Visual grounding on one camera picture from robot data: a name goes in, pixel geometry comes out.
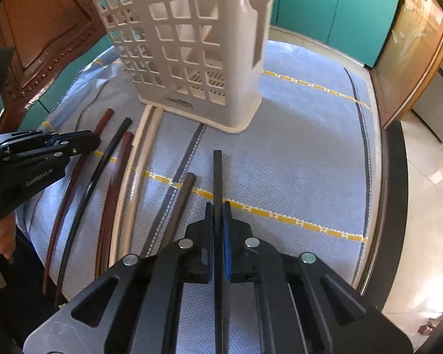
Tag teal base cabinet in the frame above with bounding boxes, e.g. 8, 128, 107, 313
269, 0, 404, 69

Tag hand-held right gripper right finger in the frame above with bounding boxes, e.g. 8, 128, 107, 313
222, 201, 367, 354

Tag black chopstick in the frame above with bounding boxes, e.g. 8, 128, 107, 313
213, 150, 224, 354
54, 117, 133, 308

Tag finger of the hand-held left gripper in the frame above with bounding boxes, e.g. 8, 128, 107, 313
0, 130, 101, 154
2, 145, 70, 167

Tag person's dark trousers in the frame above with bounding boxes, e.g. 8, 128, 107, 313
0, 225, 71, 354

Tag cream chopstick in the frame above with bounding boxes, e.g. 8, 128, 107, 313
109, 105, 154, 266
123, 107, 164, 259

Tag blue checked cloth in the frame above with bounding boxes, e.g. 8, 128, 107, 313
15, 37, 375, 354

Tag brown wooden chair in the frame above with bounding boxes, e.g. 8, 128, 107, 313
0, 0, 109, 137

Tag person's left hand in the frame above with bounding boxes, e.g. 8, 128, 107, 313
0, 216, 17, 260

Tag wood framed glass door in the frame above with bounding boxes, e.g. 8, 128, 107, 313
369, 0, 443, 130

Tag reddish brown chopstick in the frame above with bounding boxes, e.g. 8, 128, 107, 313
95, 131, 134, 279
42, 108, 114, 296

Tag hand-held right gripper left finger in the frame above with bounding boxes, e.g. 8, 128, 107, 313
70, 202, 215, 354

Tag beige plastic utensil basket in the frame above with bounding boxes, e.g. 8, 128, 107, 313
86, 0, 275, 135

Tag dark brown chopstick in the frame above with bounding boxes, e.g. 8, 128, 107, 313
157, 172, 197, 255

